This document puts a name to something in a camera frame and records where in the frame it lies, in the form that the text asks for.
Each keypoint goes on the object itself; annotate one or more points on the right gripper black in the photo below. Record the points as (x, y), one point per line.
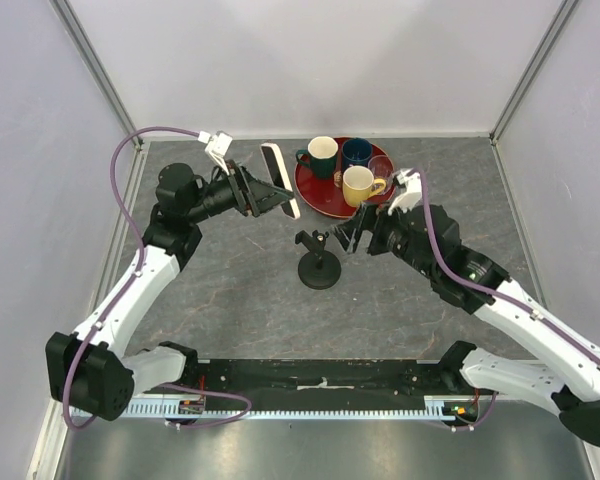
(373, 217)

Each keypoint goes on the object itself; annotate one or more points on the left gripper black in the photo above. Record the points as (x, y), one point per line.
(275, 194)

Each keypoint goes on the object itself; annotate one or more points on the phone with pink case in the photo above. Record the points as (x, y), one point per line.
(279, 175)

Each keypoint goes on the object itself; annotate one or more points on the black phone stand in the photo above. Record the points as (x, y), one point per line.
(318, 269)

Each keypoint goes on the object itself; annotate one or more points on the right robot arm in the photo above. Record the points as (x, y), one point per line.
(567, 382)

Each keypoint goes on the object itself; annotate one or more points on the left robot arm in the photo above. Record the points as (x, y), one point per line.
(89, 369)

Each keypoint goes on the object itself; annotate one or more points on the red round tray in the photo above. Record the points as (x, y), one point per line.
(325, 195)

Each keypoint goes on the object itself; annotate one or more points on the yellow mug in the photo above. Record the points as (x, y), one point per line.
(359, 184)

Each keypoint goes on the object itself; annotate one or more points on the clear glass cup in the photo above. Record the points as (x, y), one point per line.
(382, 167)

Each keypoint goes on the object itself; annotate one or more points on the dark green mug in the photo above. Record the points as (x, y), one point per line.
(320, 156)

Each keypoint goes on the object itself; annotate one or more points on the dark blue mug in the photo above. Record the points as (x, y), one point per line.
(356, 152)

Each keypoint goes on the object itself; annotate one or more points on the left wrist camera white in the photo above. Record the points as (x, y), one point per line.
(216, 147)

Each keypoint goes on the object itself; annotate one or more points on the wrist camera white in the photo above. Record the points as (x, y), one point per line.
(216, 147)
(408, 181)

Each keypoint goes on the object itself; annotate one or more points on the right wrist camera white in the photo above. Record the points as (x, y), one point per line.
(408, 181)

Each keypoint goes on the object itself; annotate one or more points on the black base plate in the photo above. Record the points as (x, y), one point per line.
(328, 383)

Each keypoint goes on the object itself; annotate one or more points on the slotted cable duct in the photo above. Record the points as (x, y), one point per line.
(178, 408)

